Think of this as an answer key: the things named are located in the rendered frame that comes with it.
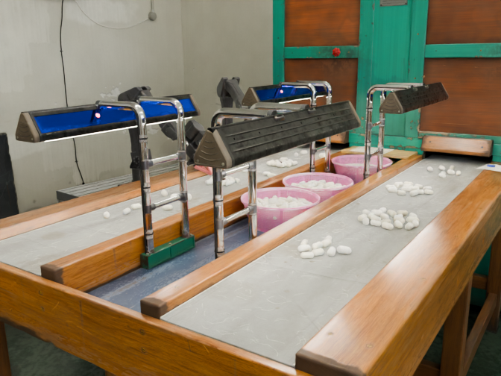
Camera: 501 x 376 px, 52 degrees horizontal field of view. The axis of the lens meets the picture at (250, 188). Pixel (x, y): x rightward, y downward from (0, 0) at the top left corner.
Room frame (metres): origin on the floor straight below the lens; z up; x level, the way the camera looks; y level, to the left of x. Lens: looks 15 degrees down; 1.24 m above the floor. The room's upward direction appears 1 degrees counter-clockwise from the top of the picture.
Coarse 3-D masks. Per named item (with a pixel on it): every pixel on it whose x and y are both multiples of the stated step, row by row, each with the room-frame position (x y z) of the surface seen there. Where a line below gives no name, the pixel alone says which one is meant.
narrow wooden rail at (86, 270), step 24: (240, 192) 1.76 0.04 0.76; (168, 216) 1.50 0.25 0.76; (192, 216) 1.51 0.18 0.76; (120, 240) 1.29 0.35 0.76; (144, 240) 1.34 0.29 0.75; (168, 240) 1.42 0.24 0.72; (48, 264) 1.14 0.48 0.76; (72, 264) 1.14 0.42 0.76; (96, 264) 1.20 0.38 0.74; (120, 264) 1.26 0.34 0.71; (72, 288) 1.14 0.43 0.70; (96, 288) 1.20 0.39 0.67
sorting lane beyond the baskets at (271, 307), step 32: (384, 192) 1.83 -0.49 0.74; (448, 192) 1.82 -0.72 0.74; (320, 224) 1.48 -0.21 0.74; (352, 224) 1.48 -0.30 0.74; (288, 256) 1.23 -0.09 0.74; (320, 256) 1.23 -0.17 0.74; (352, 256) 1.23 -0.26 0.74; (384, 256) 1.22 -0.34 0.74; (224, 288) 1.05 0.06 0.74; (256, 288) 1.05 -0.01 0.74; (288, 288) 1.05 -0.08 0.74; (320, 288) 1.04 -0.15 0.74; (352, 288) 1.04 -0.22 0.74; (192, 320) 0.91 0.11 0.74; (224, 320) 0.91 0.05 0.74; (256, 320) 0.91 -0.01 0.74; (288, 320) 0.91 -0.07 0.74; (320, 320) 0.90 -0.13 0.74; (256, 352) 0.80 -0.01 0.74; (288, 352) 0.79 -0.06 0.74
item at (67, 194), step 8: (160, 168) 2.63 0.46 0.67; (168, 168) 2.62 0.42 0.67; (176, 168) 2.62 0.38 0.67; (120, 176) 2.45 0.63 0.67; (128, 176) 2.44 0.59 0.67; (152, 176) 2.44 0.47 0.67; (88, 184) 2.29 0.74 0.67; (96, 184) 2.29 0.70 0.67; (104, 184) 2.29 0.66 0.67; (112, 184) 2.29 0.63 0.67; (64, 192) 2.15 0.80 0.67; (72, 192) 2.15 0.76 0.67; (80, 192) 2.15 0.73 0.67; (88, 192) 2.14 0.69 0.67; (64, 200) 2.15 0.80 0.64
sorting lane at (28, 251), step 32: (256, 160) 2.44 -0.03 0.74; (160, 192) 1.87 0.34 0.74; (192, 192) 1.86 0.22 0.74; (224, 192) 1.86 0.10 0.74; (64, 224) 1.51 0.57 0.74; (96, 224) 1.51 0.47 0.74; (128, 224) 1.50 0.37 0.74; (0, 256) 1.25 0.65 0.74; (32, 256) 1.25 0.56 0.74; (64, 256) 1.25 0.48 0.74
